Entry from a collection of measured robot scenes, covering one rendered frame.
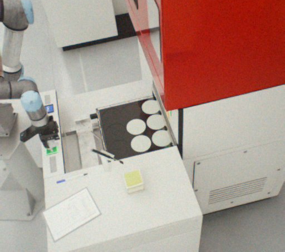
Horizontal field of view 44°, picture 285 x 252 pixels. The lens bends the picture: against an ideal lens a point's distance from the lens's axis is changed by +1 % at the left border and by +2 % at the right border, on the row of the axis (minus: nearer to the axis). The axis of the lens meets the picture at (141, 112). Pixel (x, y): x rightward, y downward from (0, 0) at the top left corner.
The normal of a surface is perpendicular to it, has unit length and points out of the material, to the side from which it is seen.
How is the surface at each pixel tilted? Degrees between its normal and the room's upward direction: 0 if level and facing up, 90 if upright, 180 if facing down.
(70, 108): 0
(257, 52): 90
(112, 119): 0
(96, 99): 0
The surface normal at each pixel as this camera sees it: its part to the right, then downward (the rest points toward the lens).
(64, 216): -0.07, -0.64
